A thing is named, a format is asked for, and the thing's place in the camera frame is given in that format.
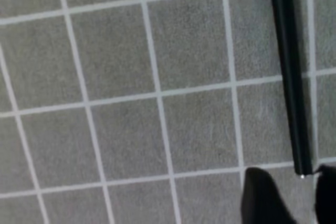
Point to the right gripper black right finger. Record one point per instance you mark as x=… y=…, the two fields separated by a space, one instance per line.
x=325 y=195

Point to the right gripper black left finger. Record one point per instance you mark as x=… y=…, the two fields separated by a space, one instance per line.
x=261 y=201

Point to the black pen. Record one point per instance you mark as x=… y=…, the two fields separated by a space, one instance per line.
x=289 y=55

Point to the grey grid tablecloth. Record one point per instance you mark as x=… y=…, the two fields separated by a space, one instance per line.
x=141 y=111

